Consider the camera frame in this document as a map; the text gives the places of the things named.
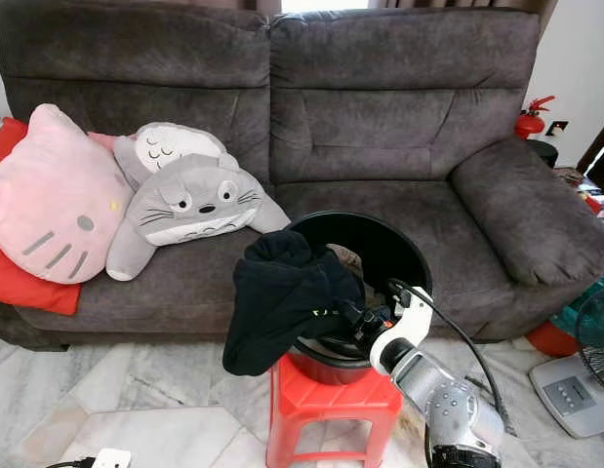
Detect black garment green logo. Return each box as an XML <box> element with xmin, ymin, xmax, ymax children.
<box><xmin>221</xmin><ymin>230</ymin><xmax>366</xmax><ymax>377</ymax></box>

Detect brown cloth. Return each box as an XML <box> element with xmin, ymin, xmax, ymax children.
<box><xmin>326</xmin><ymin>244</ymin><xmax>367</xmax><ymax>286</ymax></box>

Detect black bucket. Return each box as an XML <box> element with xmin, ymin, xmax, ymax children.
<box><xmin>282</xmin><ymin>211</ymin><xmax>435</xmax><ymax>386</ymax></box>

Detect red plastic stool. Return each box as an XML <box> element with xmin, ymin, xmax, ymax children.
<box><xmin>264</xmin><ymin>353</ymin><xmax>404</xmax><ymax>468</ymax></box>

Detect red plastic basin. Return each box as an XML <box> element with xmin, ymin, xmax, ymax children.
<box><xmin>526</xmin><ymin>320</ymin><xmax>582</xmax><ymax>359</ymax></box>

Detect large grey totoro plush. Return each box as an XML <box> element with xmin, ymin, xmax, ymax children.
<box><xmin>104</xmin><ymin>153</ymin><xmax>293</xmax><ymax>282</ymax></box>

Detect grey fabric sofa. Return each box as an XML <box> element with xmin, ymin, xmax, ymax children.
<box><xmin>0</xmin><ymin>0</ymin><xmax>597</xmax><ymax>344</ymax></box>

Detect teal white floor fan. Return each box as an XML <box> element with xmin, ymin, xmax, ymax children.
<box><xmin>529</xmin><ymin>276</ymin><xmax>604</xmax><ymax>440</ymax></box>

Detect red cushion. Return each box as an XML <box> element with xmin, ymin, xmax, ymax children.
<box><xmin>0</xmin><ymin>117</ymin><xmax>83</xmax><ymax>317</ymax></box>

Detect small grey totoro plush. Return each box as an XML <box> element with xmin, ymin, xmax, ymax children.
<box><xmin>114</xmin><ymin>122</ymin><xmax>241</xmax><ymax>191</ymax></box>

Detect red fire extinguisher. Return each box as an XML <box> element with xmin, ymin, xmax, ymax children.
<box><xmin>514</xmin><ymin>95</ymin><xmax>558</xmax><ymax>140</ymax></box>

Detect pink cat cushion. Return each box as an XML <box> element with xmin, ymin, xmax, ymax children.
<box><xmin>0</xmin><ymin>102</ymin><xmax>137</xmax><ymax>286</ymax></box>

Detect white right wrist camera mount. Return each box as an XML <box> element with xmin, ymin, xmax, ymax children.
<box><xmin>370</xmin><ymin>285</ymin><xmax>436</xmax><ymax>376</ymax></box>

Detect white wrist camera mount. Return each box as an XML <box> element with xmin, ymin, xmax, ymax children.
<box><xmin>370</xmin><ymin>285</ymin><xmax>436</xmax><ymax>376</ymax></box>
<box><xmin>93</xmin><ymin>448</ymin><xmax>133</xmax><ymax>468</ymax></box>

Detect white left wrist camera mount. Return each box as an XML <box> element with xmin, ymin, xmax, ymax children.
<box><xmin>93</xmin><ymin>448</ymin><xmax>133</xmax><ymax>468</ymax></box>

